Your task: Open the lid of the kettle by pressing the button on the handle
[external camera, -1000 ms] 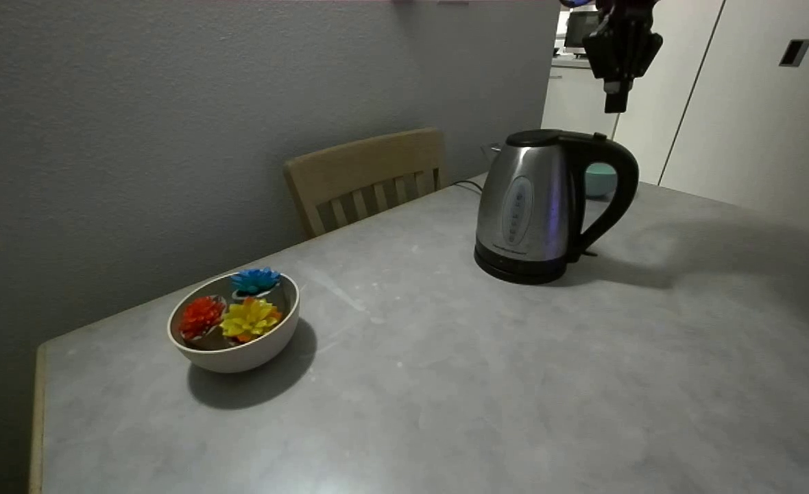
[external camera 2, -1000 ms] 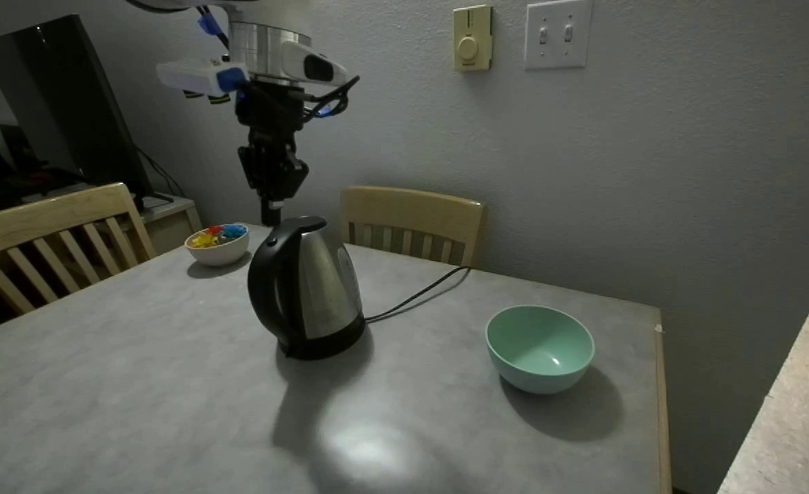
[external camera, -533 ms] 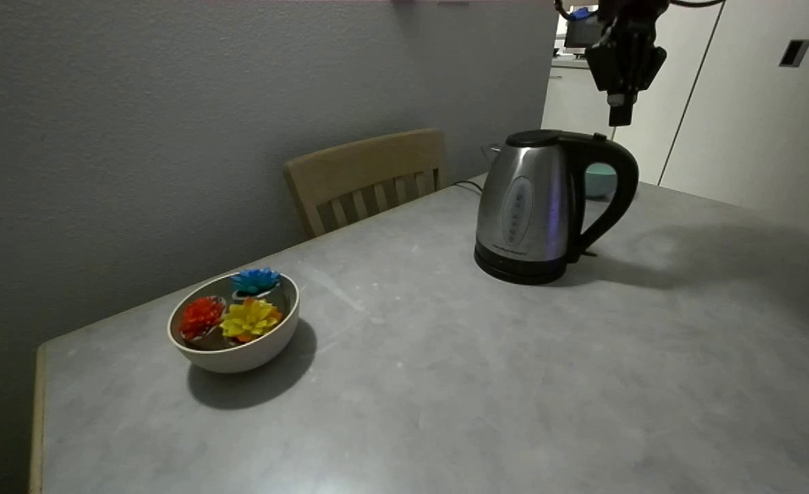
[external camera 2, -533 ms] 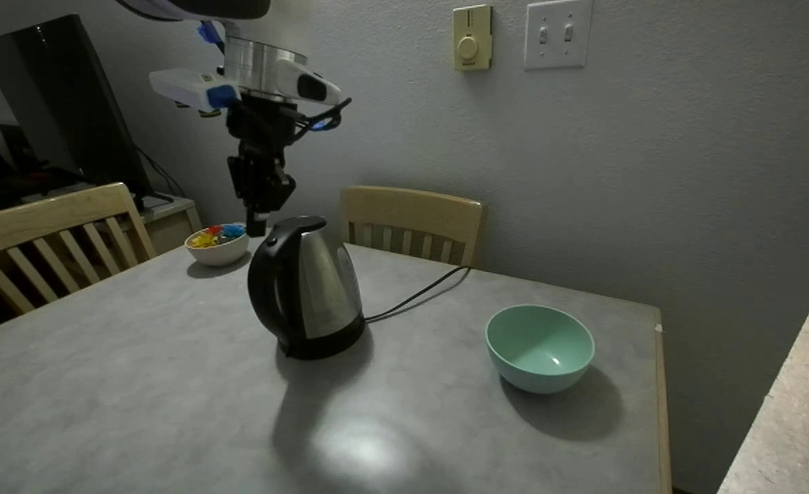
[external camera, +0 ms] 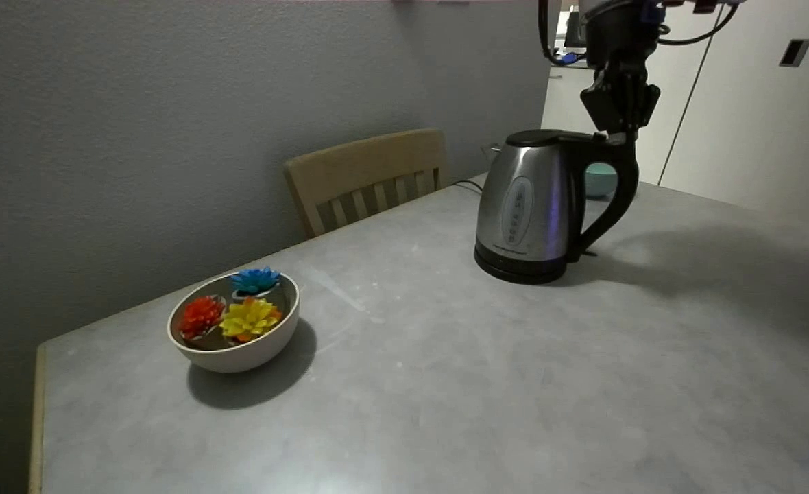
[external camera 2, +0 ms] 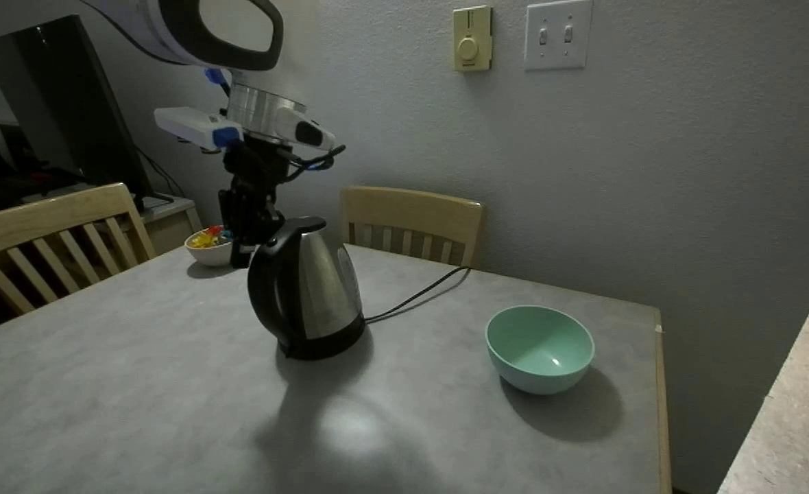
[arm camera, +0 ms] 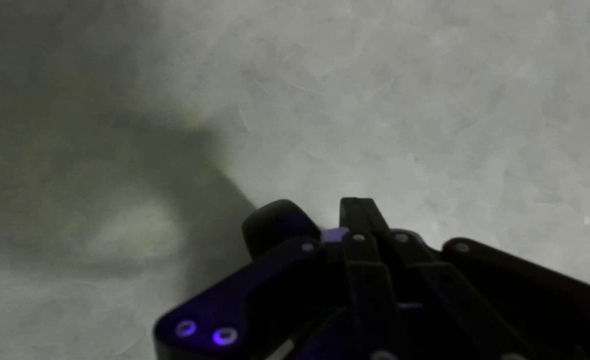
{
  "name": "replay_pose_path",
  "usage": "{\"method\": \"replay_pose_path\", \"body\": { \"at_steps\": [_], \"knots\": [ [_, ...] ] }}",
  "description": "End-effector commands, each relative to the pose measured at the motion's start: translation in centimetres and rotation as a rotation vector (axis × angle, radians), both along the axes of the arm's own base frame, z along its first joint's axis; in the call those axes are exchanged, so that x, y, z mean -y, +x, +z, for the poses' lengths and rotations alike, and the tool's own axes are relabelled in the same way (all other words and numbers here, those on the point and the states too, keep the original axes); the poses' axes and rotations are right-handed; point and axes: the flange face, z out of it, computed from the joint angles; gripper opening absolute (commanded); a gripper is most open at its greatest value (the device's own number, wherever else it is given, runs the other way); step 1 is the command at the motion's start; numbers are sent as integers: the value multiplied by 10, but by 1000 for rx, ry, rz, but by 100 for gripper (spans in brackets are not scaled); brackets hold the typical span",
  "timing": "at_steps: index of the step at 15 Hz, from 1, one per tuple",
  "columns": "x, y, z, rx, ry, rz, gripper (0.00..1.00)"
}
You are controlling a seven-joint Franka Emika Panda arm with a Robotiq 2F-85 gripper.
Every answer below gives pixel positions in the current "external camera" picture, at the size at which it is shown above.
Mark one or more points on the light wooden chair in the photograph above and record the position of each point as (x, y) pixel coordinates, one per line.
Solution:
(366, 166)

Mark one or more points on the beige ceramic bowl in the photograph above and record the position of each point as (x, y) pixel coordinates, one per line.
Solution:
(240, 351)

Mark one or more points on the red paper flower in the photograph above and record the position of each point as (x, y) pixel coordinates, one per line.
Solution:
(201, 317)

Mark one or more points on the blue paper flower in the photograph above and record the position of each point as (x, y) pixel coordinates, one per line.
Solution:
(256, 280)

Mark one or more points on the black wall plate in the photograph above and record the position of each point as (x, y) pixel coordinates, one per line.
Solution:
(792, 52)

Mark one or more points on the black kettle power base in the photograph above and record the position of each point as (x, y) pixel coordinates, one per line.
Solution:
(517, 270)

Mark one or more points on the silver microwave oven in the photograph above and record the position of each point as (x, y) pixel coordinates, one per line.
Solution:
(574, 27)

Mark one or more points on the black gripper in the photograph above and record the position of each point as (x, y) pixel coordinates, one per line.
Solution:
(621, 44)

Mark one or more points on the teal container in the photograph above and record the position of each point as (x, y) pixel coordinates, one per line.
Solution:
(602, 181)

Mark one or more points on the stainless steel electric kettle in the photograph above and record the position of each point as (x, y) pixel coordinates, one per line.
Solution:
(521, 196)

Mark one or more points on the white kitchen counter cabinet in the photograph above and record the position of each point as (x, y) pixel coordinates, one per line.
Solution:
(567, 100)

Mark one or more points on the yellow paper flower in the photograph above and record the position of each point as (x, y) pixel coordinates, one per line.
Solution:
(249, 319)

